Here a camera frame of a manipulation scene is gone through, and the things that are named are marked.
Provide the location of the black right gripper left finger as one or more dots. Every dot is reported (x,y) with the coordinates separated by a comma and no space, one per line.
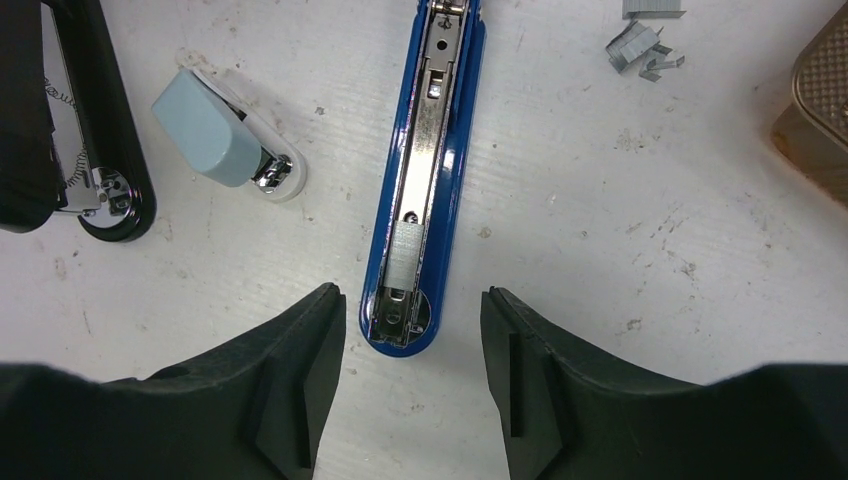
(254,407)

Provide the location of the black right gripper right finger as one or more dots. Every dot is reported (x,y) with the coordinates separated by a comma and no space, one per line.
(571,410)

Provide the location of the black stapler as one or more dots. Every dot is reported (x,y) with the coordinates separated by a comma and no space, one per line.
(68,140)

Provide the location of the brown wooden tray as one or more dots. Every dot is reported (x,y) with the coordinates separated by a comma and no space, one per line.
(811,133)

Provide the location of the grey staple strip cluster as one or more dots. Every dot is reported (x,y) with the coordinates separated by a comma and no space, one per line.
(638,43)

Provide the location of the small grey staple strip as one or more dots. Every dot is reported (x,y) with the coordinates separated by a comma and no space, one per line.
(404,256)

